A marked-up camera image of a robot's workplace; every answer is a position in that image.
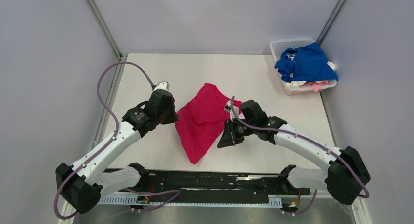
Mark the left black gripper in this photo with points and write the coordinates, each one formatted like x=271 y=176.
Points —
x=174 y=116

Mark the magenta t shirt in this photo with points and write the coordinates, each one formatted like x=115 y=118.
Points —
x=201 y=121

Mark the pink garment in basket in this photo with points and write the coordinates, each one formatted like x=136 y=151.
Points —
x=315 y=86

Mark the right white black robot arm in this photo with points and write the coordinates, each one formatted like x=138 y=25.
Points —
x=340 y=172

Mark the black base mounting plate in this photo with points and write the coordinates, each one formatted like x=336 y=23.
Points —
x=219 y=187

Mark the white plastic laundry basket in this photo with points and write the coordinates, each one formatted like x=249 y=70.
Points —
x=277 y=47

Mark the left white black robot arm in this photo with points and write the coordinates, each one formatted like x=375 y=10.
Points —
x=83 y=183

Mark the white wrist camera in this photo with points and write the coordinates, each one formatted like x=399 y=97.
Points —
x=229 y=108
x=162 y=86

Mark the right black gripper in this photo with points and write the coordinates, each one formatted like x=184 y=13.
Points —
x=229 y=137

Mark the blue t shirt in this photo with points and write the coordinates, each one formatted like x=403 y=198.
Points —
x=308 y=64

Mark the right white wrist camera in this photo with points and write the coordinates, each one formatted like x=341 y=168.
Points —
x=229 y=108

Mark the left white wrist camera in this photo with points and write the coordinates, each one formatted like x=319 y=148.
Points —
x=162 y=86

